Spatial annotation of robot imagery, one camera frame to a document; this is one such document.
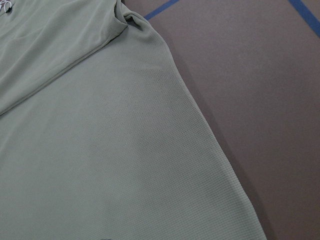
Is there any green long-sleeve shirt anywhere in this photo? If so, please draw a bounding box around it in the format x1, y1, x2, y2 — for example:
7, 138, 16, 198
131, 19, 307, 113
0, 0, 266, 240

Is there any white red Miniso hang tag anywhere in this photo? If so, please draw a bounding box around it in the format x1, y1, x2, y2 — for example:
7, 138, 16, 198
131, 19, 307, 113
0, 0, 16, 15

